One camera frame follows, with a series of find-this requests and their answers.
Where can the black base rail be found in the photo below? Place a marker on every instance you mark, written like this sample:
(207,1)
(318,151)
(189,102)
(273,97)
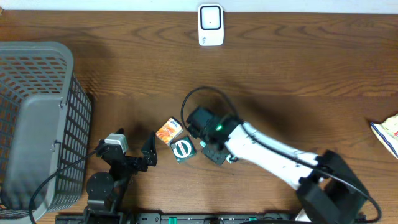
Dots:
(157,218)

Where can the green square box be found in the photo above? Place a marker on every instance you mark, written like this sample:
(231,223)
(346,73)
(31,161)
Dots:
(183,149)

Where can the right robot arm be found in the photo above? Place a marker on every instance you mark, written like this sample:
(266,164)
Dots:
(327,188)

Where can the orange tissue packet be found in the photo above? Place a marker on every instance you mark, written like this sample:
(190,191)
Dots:
(169,131)

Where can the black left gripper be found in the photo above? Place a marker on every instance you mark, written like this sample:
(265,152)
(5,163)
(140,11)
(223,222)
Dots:
(149,153)

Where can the yellow wet wipes pack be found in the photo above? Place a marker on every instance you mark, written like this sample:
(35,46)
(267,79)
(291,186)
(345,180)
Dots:
(386,133)

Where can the teal wet wipes pack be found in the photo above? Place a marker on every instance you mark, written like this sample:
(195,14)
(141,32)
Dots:
(231,159)

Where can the white barcode scanner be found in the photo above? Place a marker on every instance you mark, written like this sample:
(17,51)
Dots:
(210,25)

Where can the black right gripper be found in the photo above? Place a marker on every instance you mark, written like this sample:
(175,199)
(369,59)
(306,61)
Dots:
(208,146)

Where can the grey plastic shopping basket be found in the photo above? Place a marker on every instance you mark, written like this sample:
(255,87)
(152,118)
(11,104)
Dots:
(45,125)

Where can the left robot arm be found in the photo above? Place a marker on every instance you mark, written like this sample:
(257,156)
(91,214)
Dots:
(106,189)

